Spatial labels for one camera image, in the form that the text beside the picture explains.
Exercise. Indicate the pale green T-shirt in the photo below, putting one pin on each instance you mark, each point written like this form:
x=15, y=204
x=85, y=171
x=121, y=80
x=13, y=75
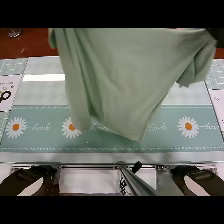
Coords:
x=126, y=76

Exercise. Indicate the silver frame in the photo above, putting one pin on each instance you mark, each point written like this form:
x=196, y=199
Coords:
x=140, y=185

